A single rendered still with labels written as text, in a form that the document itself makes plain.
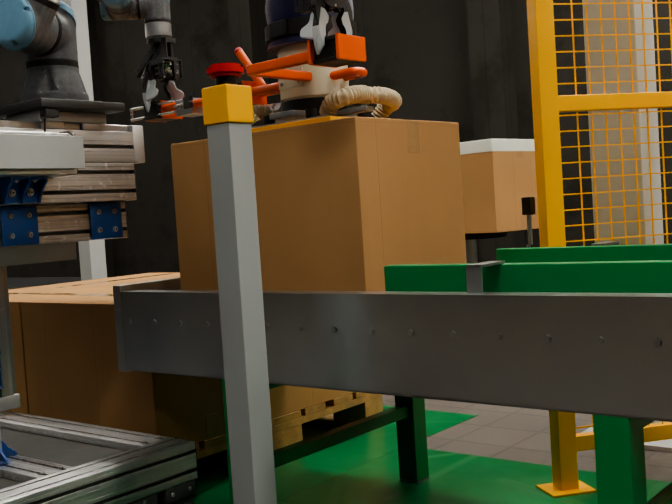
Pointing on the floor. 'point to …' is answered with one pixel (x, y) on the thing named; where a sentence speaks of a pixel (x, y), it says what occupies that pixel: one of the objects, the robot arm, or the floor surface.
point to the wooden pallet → (288, 429)
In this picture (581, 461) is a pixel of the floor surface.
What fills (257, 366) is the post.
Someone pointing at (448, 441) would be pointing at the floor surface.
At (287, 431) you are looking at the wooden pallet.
